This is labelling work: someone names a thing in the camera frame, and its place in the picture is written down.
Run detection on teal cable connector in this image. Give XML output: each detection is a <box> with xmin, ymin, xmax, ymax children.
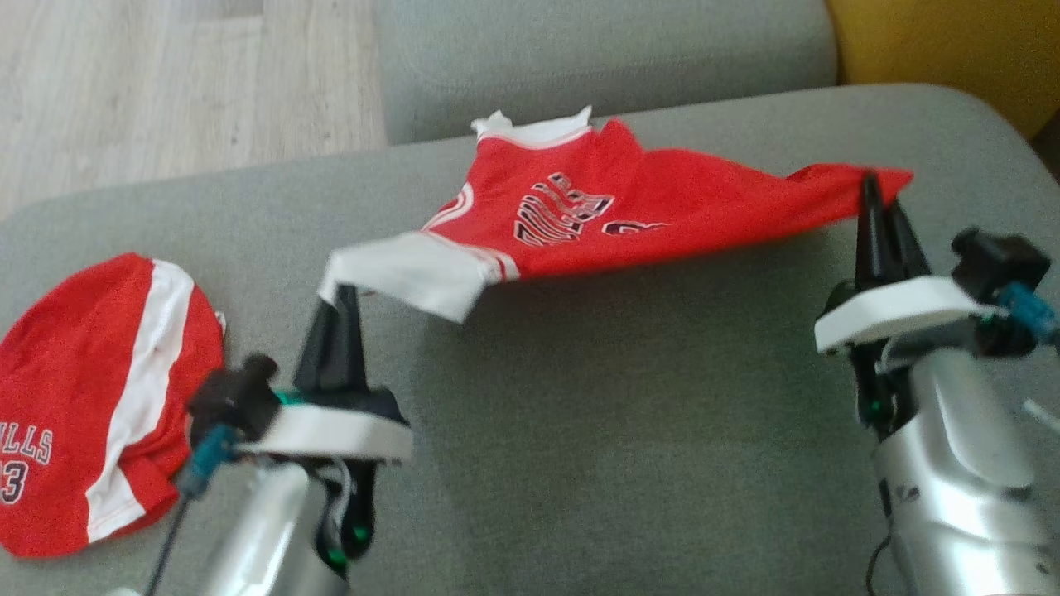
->
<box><xmin>181</xmin><ymin>424</ymin><xmax>239</xmax><ymax>499</ymax></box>
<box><xmin>996</xmin><ymin>284</ymin><xmax>1060</xmax><ymax>347</ymax></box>

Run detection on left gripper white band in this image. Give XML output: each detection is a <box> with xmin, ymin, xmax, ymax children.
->
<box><xmin>234</xmin><ymin>284</ymin><xmax>414</xmax><ymax>576</ymax></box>

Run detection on yellow sofa back cushion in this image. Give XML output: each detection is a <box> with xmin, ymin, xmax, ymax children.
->
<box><xmin>826</xmin><ymin>0</ymin><xmax>1060</xmax><ymax>140</ymax></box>

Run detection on large grey sofa ottoman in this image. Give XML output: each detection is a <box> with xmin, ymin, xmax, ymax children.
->
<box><xmin>0</xmin><ymin>83</ymin><xmax>1060</xmax><ymax>596</ymax></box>

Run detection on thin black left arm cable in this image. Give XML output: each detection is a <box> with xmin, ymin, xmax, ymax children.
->
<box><xmin>145</xmin><ymin>493</ymin><xmax>193</xmax><ymax>596</ymax></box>

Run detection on red white basketball jersey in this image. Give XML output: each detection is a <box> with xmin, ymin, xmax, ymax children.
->
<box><xmin>318</xmin><ymin>105</ymin><xmax>914</xmax><ymax>324</ymax></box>

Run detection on teal left cable connector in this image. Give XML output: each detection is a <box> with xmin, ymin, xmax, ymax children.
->
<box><xmin>181</xmin><ymin>424</ymin><xmax>239</xmax><ymax>499</ymax></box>

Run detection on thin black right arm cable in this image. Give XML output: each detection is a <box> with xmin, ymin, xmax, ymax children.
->
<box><xmin>864</xmin><ymin>534</ymin><xmax>895</xmax><ymax>596</ymax></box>

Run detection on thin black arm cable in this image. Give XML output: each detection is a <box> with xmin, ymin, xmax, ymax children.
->
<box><xmin>145</xmin><ymin>493</ymin><xmax>193</xmax><ymax>596</ymax></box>
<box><xmin>864</xmin><ymin>534</ymin><xmax>895</xmax><ymax>596</ymax></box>

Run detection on light grey sofa seat cushion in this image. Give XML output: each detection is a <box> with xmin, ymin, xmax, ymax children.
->
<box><xmin>374</xmin><ymin>0</ymin><xmax>839</xmax><ymax>146</ymax></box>

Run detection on teal right cable connector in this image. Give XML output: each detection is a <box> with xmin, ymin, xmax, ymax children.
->
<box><xmin>996</xmin><ymin>284</ymin><xmax>1060</xmax><ymax>347</ymax></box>

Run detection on red shorts with white stripe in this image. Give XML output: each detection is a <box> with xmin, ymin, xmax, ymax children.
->
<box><xmin>0</xmin><ymin>252</ymin><xmax>227</xmax><ymax>558</ymax></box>

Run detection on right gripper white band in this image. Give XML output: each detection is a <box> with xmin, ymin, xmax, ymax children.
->
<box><xmin>814</xmin><ymin>170</ymin><xmax>1009</xmax><ymax>444</ymax></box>

